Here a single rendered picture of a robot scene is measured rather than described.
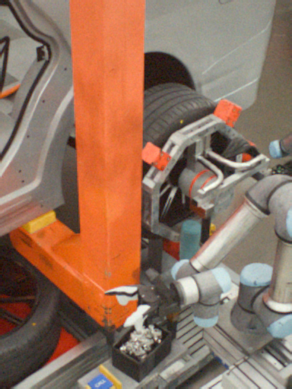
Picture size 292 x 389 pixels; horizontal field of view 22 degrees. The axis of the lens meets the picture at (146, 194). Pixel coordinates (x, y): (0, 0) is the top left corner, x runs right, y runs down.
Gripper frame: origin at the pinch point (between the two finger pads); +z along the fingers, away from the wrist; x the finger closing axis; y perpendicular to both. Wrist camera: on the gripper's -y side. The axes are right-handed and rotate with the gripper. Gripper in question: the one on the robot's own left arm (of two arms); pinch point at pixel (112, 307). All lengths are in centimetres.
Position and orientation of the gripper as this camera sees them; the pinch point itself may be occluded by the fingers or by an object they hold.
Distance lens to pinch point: 205.0
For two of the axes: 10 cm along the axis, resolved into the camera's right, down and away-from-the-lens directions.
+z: -9.2, 2.4, -3.2
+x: -4.0, -4.7, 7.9
